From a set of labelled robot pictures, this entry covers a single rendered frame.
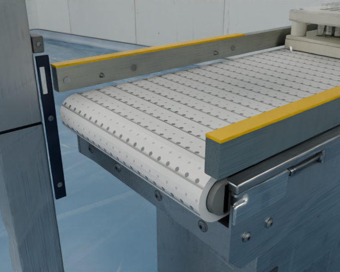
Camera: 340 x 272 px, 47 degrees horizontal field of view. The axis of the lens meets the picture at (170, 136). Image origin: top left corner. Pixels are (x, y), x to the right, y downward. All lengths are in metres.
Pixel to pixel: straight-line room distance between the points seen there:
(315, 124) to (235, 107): 0.11
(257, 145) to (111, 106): 0.20
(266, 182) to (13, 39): 0.32
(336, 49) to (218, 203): 0.46
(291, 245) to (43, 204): 0.34
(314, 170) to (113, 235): 1.34
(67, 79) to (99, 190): 1.51
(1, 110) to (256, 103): 0.30
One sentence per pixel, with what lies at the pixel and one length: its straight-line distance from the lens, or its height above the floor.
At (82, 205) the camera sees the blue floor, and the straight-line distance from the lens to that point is 1.89.
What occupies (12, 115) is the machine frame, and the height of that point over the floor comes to 0.87.
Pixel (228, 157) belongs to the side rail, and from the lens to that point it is 0.29.
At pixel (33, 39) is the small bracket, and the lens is 0.50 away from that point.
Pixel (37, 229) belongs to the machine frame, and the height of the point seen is 0.70.
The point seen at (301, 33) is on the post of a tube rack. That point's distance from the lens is 0.77.
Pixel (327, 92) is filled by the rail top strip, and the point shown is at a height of 0.93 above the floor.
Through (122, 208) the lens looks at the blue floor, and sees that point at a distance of 1.85.
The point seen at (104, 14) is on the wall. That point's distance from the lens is 5.18.
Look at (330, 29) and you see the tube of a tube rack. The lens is 0.77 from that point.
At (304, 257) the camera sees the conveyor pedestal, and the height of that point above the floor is 0.64.
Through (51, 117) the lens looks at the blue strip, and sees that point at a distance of 0.52.
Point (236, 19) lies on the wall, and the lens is 4.08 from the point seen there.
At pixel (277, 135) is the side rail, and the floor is 0.91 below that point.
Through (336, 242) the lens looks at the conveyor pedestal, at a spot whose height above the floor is 0.62.
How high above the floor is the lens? 1.04
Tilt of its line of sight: 24 degrees down
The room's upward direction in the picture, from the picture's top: straight up
